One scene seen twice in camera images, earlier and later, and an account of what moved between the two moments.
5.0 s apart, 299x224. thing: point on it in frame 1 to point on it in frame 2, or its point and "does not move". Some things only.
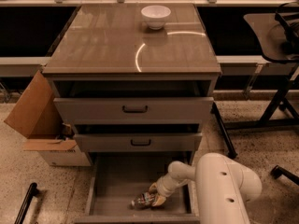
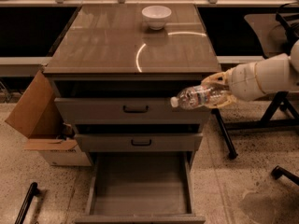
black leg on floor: [277, 172] does not move
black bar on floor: [32, 191] does not move
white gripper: [163, 187] to [244, 80]
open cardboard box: [37, 115] does not move
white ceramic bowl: [156, 15] does not move
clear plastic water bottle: [142, 201] to [199, 96]
